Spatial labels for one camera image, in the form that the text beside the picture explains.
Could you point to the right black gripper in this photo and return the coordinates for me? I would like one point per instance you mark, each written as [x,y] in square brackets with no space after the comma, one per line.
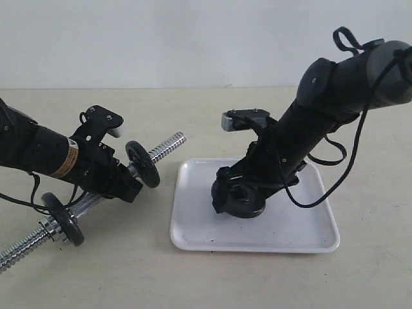
[266,169]

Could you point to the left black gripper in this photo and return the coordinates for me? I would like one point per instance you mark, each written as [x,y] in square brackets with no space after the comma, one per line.
[97,171]

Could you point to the black weight plate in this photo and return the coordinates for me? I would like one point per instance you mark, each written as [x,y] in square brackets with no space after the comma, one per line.
[65,218]
[143,164]
[245,201]

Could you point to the chrome star collar nut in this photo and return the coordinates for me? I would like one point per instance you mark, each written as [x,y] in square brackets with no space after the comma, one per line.
[53,229]

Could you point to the chrome threaded dumbbell bar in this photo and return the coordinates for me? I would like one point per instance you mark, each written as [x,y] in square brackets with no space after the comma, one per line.
[86,202]

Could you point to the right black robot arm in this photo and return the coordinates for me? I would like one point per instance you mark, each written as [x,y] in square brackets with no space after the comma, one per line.
[329,96]

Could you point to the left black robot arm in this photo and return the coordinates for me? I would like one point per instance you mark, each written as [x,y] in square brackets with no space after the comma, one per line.
[31,147]

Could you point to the white plastic tray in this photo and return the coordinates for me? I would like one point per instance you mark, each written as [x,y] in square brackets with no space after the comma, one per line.
[281,228]

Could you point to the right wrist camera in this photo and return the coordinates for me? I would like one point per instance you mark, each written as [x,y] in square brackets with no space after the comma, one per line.
[247,119]

